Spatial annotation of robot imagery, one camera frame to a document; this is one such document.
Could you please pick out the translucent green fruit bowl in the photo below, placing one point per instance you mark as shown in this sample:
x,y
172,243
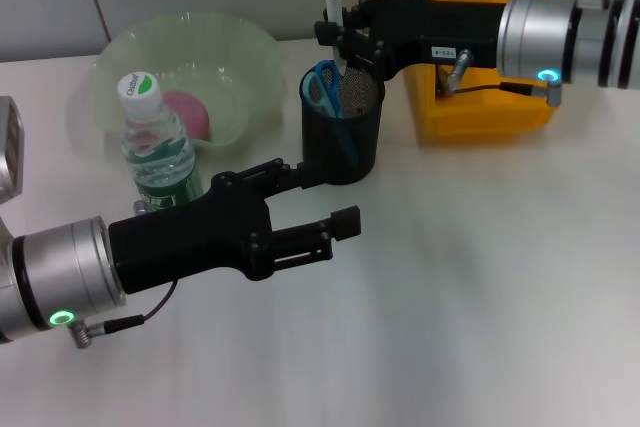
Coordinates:
x,y
225,57

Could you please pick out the silver connector stub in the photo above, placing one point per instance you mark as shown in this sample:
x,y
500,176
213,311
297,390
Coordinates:
x,y
140,207

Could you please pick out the yellow plastic bin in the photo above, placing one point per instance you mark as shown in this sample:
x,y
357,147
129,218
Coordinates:
x,y
500,112

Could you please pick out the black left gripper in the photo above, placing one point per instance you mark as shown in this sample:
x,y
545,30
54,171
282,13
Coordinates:
x,y
190,237

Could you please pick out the blue plastic scissors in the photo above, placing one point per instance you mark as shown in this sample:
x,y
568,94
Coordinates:
x,y
327,92

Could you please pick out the black mesh cup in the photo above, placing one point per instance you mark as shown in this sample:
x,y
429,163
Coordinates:
x,y
325,147

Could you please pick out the clear water bottle green label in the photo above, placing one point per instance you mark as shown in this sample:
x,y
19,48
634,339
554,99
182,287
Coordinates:
x,y
160,162

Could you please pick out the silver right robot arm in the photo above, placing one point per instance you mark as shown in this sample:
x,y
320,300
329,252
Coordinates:
x,y
565,42

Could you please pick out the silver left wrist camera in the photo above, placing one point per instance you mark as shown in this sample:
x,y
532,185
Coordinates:
x,y
10,147

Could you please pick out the pink peach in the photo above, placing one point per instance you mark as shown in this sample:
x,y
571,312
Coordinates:
x,y
192,114

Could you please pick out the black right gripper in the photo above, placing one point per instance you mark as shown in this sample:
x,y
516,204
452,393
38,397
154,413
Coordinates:
x,y
435,32

